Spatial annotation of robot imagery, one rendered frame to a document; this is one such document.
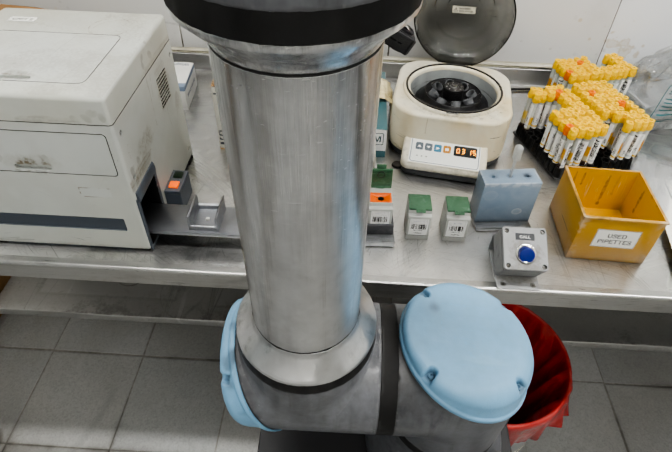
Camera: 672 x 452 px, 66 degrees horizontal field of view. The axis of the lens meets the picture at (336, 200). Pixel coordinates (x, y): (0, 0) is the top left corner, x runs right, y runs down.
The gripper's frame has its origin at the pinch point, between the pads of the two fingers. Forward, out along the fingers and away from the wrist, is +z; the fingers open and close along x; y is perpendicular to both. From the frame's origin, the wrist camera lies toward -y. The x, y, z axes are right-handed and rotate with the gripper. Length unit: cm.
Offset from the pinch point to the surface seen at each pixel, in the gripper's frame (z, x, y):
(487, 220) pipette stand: 20.7, 2.9, -26.1
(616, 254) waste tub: 20, 10, -46
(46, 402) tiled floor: 110, 0, 88
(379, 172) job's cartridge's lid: 11.2, 2.1, -5.8
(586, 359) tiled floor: 110, -24, -84
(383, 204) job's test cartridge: 14.7, 6.3, -6.7
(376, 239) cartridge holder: 20.6, 8.9, -5.9
